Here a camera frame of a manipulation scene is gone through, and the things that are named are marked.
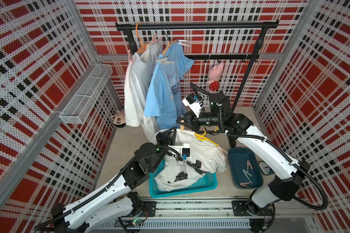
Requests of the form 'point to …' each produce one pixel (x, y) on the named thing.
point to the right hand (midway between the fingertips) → (181, 120)
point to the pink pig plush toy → (215, 73)
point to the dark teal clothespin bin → (244, 168)
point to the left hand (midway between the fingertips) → (173, 124)
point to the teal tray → (208, 181)
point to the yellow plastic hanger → (202, 138)
